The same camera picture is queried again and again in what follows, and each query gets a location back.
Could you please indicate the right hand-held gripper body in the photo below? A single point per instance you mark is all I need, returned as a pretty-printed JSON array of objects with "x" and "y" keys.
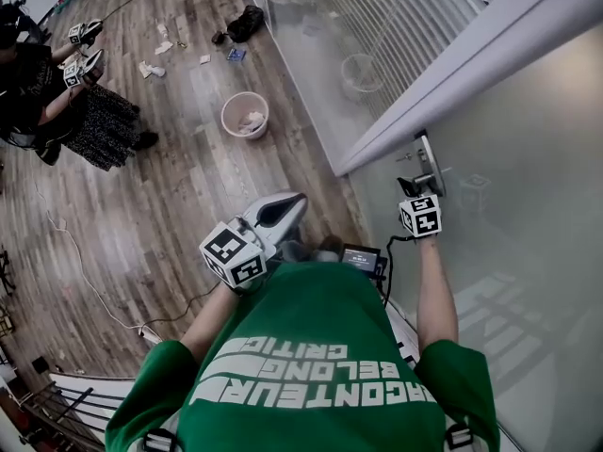
[{"x": 421, "y": 217}]

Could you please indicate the scattered white paper scraps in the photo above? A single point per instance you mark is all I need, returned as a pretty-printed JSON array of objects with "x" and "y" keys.
[{"x": 151, "y": 69}]

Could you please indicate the blue packet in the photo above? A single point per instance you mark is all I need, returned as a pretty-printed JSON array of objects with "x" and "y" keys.
[{"x": 236, "y": 54}]

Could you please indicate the black plastic bag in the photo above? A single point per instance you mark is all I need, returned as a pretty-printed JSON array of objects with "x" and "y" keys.
[{"x": 246, "y": 22}]

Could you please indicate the black screen device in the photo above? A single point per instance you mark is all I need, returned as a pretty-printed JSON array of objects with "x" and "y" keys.
[{"x": 360, "y": 258}]

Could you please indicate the green printed t-shirt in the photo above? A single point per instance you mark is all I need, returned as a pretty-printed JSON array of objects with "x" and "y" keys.
[{"x": 311, "y": 360}]

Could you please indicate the person's right forearm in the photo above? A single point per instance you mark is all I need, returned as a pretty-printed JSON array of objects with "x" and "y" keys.
[{"x": 437, "y": 290}]

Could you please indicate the white door frame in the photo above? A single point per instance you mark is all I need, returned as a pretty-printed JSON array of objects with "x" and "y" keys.
[{"x": 471, "y": 64}]

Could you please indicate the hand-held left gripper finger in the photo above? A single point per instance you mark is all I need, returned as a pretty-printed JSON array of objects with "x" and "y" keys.
[
  {"x": 294, "y": 221},
  {"x": 282, "y": 197}
]

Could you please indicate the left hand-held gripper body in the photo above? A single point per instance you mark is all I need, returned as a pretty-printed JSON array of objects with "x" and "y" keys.
[{"x": 231, "y": 258}]

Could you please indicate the pink waste bin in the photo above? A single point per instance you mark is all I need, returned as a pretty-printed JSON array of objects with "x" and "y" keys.
[{"x": 245, "y": 115}]

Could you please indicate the frosted glass door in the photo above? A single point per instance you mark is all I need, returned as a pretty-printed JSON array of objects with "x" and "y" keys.
[{"x": 499, "y": 167}]

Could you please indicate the long thin pole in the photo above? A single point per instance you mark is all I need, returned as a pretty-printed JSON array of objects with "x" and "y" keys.
[{"x": 127, "y": 2}]

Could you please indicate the white power strip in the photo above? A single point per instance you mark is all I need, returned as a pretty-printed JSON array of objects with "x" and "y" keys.
[{"x": 151, "y": 334}]

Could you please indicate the small black object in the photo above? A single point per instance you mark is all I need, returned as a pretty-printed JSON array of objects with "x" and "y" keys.
[{"x": 217, "y": 37}]

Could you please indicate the black metal railing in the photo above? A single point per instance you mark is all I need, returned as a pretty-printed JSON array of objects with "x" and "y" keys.
[{"x": 61, "y": 408}]

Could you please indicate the person's left forearm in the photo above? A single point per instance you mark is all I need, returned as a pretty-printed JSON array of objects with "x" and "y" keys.
[{"x": 209, "y": 316}]

